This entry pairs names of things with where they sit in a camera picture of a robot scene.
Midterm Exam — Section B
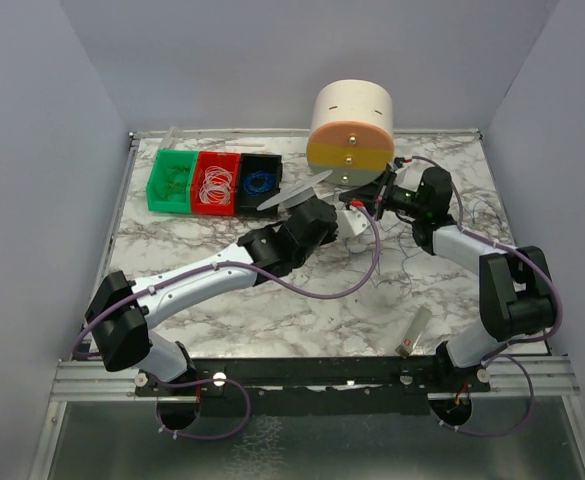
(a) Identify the white perforated cable spool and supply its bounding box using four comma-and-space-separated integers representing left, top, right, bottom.
256, 169, 332, 211

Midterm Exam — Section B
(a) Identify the long blue wire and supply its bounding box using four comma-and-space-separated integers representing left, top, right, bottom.
344, 197, 498, 289

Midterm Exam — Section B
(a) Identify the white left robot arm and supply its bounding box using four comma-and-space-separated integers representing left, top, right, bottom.
85, 197, 337, 382

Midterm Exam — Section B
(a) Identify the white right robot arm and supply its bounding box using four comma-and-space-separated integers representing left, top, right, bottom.
339, 166, 562, 369

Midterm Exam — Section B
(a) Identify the round three-drawer cabinet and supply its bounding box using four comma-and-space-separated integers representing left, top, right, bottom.
306, 79, 395, 187

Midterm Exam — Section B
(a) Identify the black plastic bin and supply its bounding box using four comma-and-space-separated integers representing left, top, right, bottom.
235, 153, 283, 218

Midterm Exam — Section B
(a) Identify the red plastic bin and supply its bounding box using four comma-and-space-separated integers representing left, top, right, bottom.
191, 151, 240, 216

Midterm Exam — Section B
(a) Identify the grey tool with red label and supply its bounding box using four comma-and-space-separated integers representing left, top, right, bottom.
395, 307, 432, 358

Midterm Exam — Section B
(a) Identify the green plastic bin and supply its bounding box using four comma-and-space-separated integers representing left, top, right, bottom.
146, 150, 198, 215

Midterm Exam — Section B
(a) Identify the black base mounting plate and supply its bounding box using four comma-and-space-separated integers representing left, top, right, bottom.
135, 350, 490, 417

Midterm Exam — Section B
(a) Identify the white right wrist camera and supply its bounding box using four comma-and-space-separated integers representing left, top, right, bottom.
395, 158, 428, 191

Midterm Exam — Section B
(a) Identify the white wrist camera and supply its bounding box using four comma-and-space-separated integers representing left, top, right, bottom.
336, 200, 371, 240
395, 158, 428, 191

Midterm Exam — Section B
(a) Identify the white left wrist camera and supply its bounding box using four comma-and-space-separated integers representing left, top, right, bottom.
336, 200, 371, 240

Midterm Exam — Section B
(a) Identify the blue wire coil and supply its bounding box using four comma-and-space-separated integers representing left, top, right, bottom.
242, 169, 277, 197

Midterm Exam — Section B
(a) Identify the white wire coil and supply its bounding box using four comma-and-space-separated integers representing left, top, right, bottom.
199, 164, 237, 206

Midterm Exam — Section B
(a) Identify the green wire coil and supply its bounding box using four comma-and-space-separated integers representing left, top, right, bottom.
154, 162, 194, 199

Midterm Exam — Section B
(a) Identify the aluminium frame rail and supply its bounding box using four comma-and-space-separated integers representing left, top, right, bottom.
49, 132, 140, 403

